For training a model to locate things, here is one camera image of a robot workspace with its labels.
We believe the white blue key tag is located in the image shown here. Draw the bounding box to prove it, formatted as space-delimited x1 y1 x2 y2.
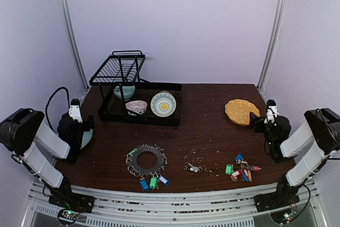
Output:
158 176 169 186

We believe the right circuit board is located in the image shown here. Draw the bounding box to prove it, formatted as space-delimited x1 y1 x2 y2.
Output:
271 209 296 225

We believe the green key tag on disc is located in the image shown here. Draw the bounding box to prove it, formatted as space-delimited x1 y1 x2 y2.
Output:
149 177 157 189

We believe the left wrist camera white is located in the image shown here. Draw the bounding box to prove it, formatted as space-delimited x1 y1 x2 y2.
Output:
69 98 83 123

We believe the blue key tag in pile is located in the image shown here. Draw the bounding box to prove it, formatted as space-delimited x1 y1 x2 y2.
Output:
235 153 243 164

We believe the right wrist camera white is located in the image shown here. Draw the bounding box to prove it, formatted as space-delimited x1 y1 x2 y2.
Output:
264 99 278 124

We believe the circuit board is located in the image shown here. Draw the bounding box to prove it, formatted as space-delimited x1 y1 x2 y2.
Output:
271 209 296 225
57 209 79 225

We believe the green key tag in pile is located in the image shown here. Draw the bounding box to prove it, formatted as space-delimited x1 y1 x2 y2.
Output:
225 164 233 175

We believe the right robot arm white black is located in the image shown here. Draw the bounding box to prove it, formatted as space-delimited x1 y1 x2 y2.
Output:
250 106 339 212

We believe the black keyring disc with rings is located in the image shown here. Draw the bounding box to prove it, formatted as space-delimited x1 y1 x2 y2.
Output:
125 144 168 179

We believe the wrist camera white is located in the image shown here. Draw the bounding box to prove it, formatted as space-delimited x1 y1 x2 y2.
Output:
264 99 278 124
69 98 83 123

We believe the aluminium frame post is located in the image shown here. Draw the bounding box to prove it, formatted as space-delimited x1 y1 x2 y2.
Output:
257 0 287 94
61 0 89 90

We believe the blue key tag on disc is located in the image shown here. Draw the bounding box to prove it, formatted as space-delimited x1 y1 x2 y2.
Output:
140 179 149 191

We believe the light teal plate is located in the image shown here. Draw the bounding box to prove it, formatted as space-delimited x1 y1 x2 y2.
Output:
80 129 94 149

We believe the yellow dotted plate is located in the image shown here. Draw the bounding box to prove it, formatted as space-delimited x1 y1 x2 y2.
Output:
225 99 260 126

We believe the blue yellow patterned plate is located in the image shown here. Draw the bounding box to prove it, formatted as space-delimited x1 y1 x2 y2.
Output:
150 91 177 117

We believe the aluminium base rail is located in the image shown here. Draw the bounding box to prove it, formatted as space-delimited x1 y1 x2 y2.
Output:
19 181 330 226

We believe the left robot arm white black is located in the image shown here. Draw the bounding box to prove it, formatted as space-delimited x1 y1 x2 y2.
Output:
1 108 95 213

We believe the red headed silver key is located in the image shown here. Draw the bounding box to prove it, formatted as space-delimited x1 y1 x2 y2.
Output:
249 165 262 172

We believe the teal ceramic bowl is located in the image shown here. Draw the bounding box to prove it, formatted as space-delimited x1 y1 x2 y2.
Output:
114 85 135 101

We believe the red key tag in pile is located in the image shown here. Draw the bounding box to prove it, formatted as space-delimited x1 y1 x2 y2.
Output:
231 170 242 181

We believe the black wire dish rack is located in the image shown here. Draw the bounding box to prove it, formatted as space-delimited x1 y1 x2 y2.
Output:
90 50 182 128

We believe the silver key with black head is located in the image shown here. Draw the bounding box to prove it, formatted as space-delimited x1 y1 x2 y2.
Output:
187 163 200 173

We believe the left circuit board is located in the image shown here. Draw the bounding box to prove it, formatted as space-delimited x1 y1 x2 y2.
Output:
57 209 79 225

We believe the yellow key tag in pile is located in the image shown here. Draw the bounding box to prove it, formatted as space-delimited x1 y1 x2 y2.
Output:
246 170 252 182

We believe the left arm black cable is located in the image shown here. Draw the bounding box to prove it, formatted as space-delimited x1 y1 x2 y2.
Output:
45 86 71 132

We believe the right aluminium frame post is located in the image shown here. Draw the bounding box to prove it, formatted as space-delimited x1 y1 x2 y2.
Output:
257 0 287 94

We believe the pink patterned bowl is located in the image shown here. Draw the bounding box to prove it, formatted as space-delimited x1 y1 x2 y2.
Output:
125 100 148 116

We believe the left aluminium frame post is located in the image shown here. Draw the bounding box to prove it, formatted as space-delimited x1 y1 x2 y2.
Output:
61 0 89 90

